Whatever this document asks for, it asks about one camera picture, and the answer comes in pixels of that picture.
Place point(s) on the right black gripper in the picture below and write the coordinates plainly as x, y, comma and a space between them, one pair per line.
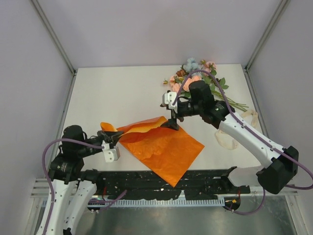
172, 122

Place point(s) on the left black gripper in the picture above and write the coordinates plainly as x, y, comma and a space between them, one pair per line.
109, 136

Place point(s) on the orange wrapping paper sheet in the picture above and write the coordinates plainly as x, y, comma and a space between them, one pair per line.
168, 153

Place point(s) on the fake flower bouquet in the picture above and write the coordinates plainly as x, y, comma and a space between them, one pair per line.
175, 82

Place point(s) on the cream ribbon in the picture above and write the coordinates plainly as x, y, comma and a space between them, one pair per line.
233, 131

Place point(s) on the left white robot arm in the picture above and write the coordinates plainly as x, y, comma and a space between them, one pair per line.
70, 188

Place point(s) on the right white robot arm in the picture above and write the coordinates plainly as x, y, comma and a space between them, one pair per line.
277, 163

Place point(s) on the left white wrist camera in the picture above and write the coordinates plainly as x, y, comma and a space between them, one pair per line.
111, 154

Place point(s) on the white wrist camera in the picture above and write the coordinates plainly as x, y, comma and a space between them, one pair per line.
168, 101
111, 154

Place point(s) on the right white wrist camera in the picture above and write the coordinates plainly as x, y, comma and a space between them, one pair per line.
168, 101

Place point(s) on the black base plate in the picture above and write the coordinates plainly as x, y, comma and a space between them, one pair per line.
195, 184

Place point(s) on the white slotted cable duct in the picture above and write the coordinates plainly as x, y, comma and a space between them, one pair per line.
180, 202

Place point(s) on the left aluminium frame post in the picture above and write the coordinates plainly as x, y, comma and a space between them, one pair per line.
51, 32

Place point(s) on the aluminium frame post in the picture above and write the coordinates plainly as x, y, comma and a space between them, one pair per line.
51, 32
275, 18

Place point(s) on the right aluminium frame post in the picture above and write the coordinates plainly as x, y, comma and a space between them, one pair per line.
275, 18

